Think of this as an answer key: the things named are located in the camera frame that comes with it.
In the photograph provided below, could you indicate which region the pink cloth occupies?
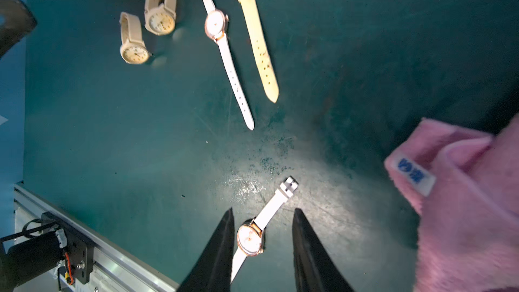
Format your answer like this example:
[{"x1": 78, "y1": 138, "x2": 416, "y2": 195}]
[{"x1": 385, "y1": 118, "x2": 518, "y2": 291}]

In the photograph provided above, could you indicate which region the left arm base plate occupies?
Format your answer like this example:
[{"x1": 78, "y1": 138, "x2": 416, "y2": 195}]
[{"x1": 42, "y1": 212, "x2": 95, "y2": 285}]

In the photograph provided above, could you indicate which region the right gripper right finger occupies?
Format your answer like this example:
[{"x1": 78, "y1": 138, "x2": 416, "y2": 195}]
[{"x1": 292, "y1": 208, "x2": 353, "y2": 291}]

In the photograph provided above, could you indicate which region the aluminium front rail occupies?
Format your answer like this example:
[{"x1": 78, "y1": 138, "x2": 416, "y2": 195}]
[{"x1": 14, "y1": 183, "x2": 178, "y2": 291}]

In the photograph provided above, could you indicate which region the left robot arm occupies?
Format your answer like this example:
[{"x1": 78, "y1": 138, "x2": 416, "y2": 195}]
[{"x1": 0, "y1": 0, "x2": 37, "y2": 58}]

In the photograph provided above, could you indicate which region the white strap watch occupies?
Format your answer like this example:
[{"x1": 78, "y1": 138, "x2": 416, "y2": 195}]
[
  {"x1": 202, "y1": 0, "x2": 255, "y2": 131},
  {"x1": 231, "y1": 177, "x2": 299, "y2": 283}
]

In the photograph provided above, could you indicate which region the cream looped watch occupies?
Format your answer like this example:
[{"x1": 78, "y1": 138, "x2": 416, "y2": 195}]
[
  {"x1": 144, "y1": 0, "x2": 177, "y2": 36},
  {"x1": 120, "y1": 12, "x2": 151, "y2": 65}
]

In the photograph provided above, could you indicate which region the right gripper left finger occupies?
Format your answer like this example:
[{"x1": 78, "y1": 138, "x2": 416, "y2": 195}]
[{"x1": 177, "y1": 208, "x2": 235, "y2": 292}]

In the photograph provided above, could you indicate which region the gold strap watch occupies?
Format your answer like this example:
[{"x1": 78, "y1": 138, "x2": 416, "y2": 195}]
[{"x1": 237, "y1": 0, "x2": 280, "y2": 104}]

